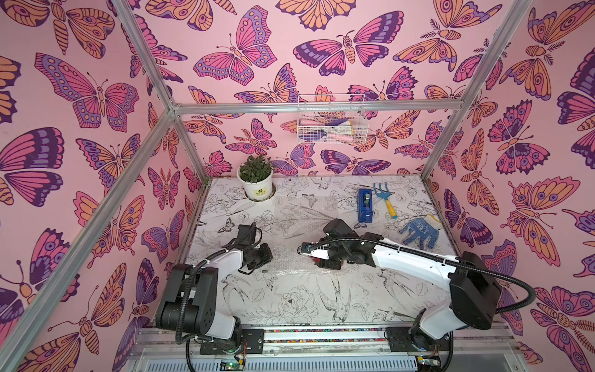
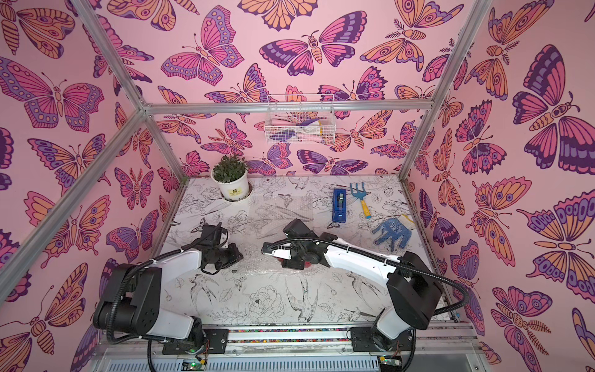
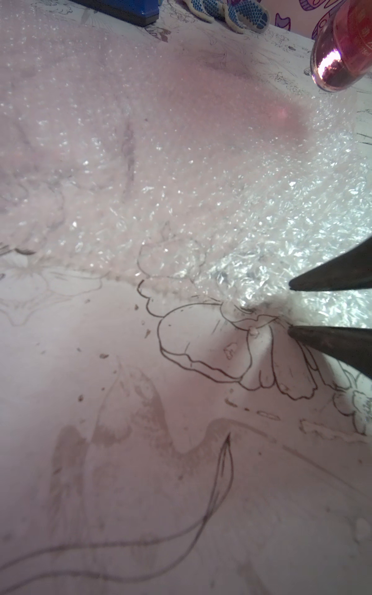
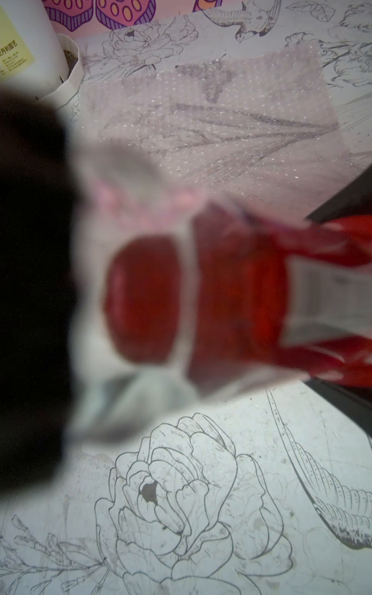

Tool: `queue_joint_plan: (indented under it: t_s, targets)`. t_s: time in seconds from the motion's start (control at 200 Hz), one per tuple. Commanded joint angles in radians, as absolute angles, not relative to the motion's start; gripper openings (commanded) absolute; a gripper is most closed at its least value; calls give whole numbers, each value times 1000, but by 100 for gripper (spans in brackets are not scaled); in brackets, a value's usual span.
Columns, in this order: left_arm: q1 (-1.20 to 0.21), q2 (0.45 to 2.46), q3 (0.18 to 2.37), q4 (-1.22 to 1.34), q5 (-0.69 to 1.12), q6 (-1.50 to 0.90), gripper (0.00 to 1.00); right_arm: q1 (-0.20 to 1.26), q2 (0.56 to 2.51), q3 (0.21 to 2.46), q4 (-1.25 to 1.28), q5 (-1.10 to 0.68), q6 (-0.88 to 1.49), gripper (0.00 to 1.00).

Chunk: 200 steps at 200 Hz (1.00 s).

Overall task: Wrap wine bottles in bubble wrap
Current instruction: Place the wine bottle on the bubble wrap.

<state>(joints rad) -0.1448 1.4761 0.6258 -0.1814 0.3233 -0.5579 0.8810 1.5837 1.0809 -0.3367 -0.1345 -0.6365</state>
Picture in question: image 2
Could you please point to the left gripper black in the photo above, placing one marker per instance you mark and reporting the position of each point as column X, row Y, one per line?
column 235, row 257

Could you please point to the clear bubble wrap sheet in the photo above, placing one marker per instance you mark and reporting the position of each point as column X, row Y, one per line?
column 256, row 263

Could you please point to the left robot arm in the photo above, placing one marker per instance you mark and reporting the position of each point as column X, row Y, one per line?
column 130, row 306

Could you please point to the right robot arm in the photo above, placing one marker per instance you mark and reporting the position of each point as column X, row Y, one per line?
column 416, row 293

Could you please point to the blue tape dispenser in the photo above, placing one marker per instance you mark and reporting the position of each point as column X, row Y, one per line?
column 339, row 206

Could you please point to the blue yellow garden rake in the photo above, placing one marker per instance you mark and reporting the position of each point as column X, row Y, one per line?
column 359, row 192

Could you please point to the white potted succulent plant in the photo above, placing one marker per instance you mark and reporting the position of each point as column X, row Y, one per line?
column 231, row 176

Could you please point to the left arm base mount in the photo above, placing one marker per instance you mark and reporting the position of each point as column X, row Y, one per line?
column 210, row 341

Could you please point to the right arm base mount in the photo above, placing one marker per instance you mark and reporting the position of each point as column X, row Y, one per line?
column 368, row 339

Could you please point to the white wire wall basket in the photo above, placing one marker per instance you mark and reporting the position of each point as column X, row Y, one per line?
column 300, row 118

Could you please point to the aluminium front rail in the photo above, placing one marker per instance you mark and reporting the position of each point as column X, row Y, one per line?
column 324, row 347

